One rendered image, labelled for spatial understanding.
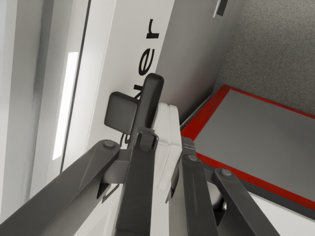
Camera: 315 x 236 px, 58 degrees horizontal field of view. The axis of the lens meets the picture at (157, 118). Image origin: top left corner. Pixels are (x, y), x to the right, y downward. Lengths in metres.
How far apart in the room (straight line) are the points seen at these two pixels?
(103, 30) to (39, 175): 0.11
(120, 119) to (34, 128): 0.06
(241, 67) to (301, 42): 0.21
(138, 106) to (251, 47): 0.91
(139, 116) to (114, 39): 0.06
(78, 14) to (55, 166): 0.11
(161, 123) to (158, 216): 0.27
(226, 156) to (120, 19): 0.33
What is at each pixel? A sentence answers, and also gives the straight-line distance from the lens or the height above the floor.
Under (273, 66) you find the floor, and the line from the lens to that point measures 1.10.
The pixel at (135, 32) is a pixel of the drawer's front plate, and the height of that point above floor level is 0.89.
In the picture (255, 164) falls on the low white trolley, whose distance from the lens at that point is 0.50.
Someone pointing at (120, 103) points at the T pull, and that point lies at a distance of 0.21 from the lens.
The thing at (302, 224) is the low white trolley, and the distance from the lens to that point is 0.40.
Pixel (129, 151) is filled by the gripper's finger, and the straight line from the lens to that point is 0.15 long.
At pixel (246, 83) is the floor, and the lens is 1.11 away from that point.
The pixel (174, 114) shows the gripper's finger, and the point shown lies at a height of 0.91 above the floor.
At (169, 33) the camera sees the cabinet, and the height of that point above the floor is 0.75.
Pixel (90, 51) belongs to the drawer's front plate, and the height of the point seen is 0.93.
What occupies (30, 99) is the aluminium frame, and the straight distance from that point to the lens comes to 0.17.
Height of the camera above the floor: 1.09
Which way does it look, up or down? 64 degrees down
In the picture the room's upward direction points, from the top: 127 degrees counter-clockwise
